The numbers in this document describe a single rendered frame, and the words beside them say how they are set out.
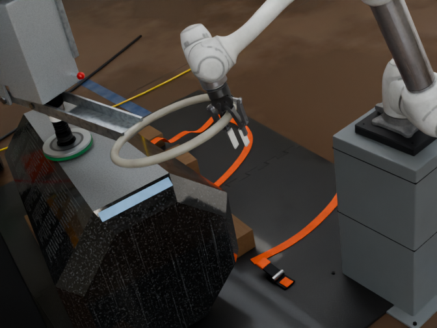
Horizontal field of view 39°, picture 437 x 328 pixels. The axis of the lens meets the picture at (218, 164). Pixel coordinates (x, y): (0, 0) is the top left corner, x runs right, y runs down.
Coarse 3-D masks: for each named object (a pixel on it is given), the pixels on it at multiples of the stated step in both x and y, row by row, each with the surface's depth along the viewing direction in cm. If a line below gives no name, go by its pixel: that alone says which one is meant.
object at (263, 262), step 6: (264, 258) 304; (258, 264) 302; (264, 264) 302; (270, 264) 302; (264, 270) 300; (270, 270) 300; (276, 270) 300; (282, 270) 299; (270, 276) 301; (276, 276) 297; (282, 276) 299; (276, 282) 296; (282, 282) 295; (288, 282) 295
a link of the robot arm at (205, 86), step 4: (224, 76) 204; (200, 80) 203; (220, 80) 202; (224, 80) 203; (200, 84) 206; (204, 84) 203; (208, 84) 202; (212, 84) 202; (216, 84) 202; (220, 84) 203; (204, 88) 204; (208, 88) 203; (212, 88) 203; (216, 88) 204
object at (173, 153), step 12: (204, 96) 236; (168, 108) 242; (180, 108) 242; (144, 120) 240; (228, 120) 208; (132, 132) 236; (204, 132) 202; (216, 132) 204; (120, 144) 229; (192, 144) 200; (156, 156) 201; (168, 156) 200
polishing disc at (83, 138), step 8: (72, 128) 280; (80, 128) 278; (80, 136) 273; (88, 136) 271; (48, 144) 271; (56, 144) 270; (72, 144) 268; (80, 144) 267; (48, 152) 266; (56, 152) 265; (64, 152) 264; (72, 152) 263
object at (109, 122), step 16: (64, 96) 261; (80, 96) 256; (48, 112) 254; (64, 112) 247; (80, 112) 254; (96, 112) 253; (112, 112) 247; (128, 112) 243; (96, 128) 240; (112, 128) 235; (128, 128) 242
